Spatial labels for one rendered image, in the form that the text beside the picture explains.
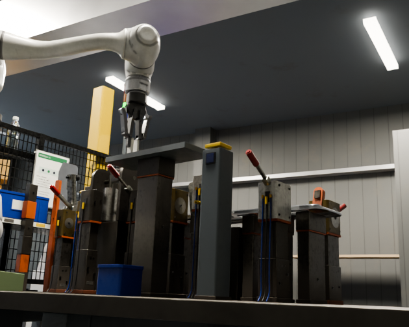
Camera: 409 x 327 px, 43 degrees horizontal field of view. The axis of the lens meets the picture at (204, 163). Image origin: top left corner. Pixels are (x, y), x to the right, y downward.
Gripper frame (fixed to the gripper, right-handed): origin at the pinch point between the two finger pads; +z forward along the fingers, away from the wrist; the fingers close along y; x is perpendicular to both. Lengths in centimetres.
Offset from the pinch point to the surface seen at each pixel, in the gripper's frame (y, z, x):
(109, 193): 6.4, 12.0, 24.8
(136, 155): -3.9, 4.9, -9.0
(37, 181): 15, -8, 118
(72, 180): 7, 2, 59
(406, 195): 431, -67, 129
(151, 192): 0.2, 17.3, -13.1
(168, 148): -1.3, 4.6, -23.0
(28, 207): 0, 12, 89
